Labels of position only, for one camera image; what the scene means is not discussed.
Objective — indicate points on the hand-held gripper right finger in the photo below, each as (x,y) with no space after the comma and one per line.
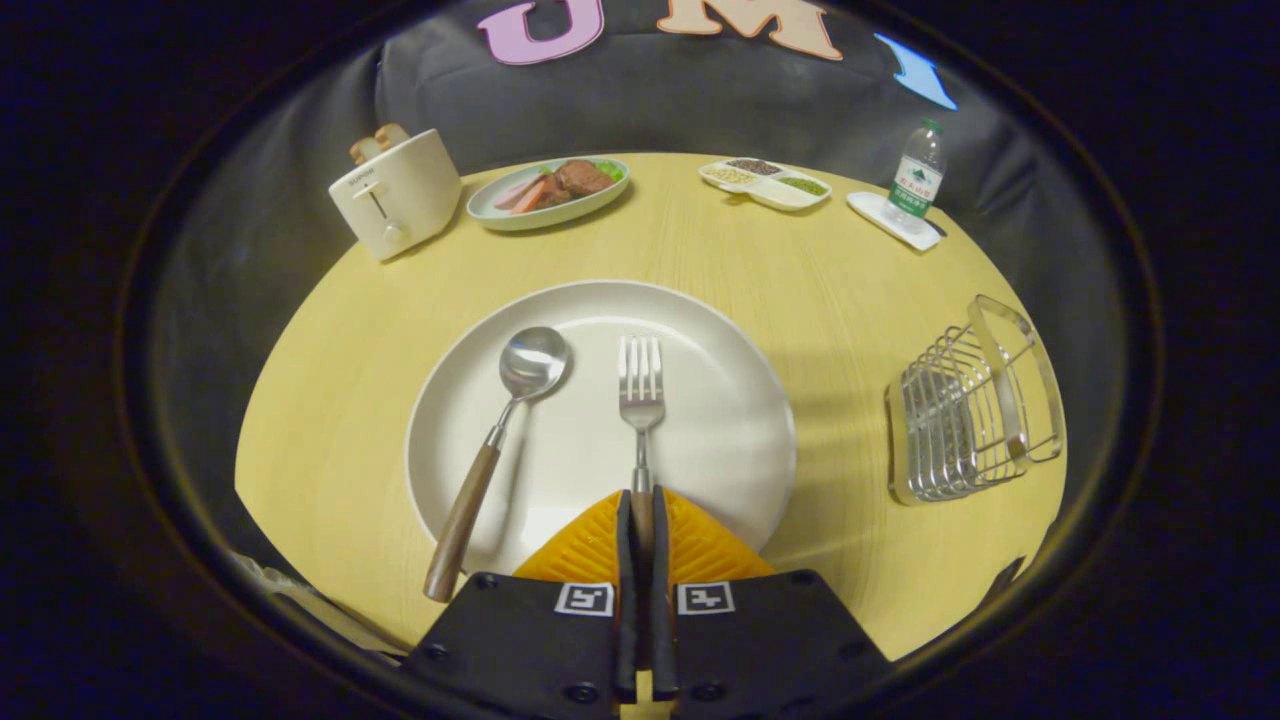
(662,600)

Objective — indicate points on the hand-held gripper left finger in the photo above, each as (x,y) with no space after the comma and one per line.
(628,600)

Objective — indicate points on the large round white plate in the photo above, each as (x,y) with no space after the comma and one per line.
(710,470)

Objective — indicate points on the crumpled white paper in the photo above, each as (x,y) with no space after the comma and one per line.
(310,600)

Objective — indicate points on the oval pale green plate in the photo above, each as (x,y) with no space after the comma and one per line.
(575,208)

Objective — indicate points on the pink ham slices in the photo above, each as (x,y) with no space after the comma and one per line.
(522,194)

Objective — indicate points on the white divided dish with grains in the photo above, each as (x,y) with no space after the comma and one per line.
(770,190)

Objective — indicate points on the brown meat piece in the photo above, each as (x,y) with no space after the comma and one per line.
(583,178)

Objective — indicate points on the green lettuce leaf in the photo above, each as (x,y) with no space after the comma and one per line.
(611,170)

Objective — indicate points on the white square coaster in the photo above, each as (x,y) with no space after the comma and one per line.
(868,208)

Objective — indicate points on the cream white toaster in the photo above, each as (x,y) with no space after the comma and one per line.
(405,200)

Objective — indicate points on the clear plastic water bottle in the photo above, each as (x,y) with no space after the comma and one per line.
(916,180)

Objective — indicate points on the black backdrop cloth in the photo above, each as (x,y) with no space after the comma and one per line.
(700,100)

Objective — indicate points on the toast slice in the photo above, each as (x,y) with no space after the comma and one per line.
(363,150)
(392,135)

